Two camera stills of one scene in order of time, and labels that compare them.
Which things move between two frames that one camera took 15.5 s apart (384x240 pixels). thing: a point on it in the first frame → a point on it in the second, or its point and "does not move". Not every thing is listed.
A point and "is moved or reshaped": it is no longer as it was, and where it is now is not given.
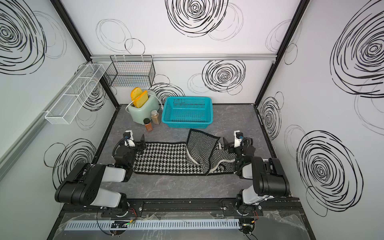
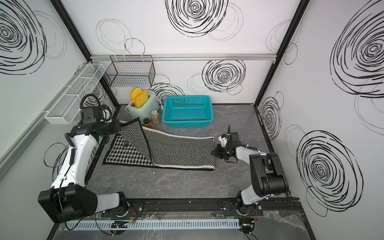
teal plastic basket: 188,112 does not move
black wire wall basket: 129,70 does not move
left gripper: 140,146 → 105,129
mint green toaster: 138,115 does not move
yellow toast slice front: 140,101 does not move
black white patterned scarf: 202,154 is moved or reshaped
